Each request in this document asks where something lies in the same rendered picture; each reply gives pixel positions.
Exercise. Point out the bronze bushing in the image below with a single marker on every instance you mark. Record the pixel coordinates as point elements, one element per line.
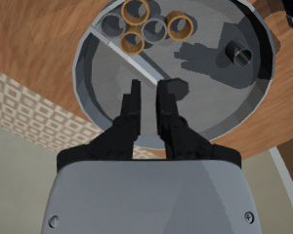
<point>132,49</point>
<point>183,34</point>
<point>131,20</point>

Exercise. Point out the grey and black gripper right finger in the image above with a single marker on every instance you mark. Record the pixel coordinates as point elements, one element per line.
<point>185,142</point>

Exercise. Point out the grey metal bushing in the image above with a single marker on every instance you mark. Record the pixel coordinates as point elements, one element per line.
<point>157,37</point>
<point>109,32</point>
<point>233,51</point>

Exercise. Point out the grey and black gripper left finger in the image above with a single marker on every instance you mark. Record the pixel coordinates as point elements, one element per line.
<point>114,143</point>

